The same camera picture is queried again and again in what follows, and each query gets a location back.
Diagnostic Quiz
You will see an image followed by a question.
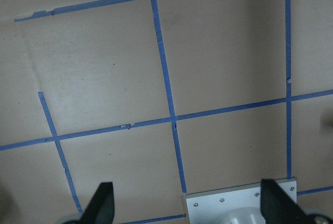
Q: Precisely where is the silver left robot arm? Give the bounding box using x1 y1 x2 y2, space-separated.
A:
78 182 265 223

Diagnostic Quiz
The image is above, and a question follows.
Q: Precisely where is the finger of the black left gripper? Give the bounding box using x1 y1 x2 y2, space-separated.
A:
78 182 114 224

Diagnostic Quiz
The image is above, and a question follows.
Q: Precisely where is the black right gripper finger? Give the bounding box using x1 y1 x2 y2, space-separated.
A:
260 179 309 224

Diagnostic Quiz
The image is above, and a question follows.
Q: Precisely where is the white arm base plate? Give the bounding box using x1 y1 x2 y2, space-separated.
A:
184 182 266 223

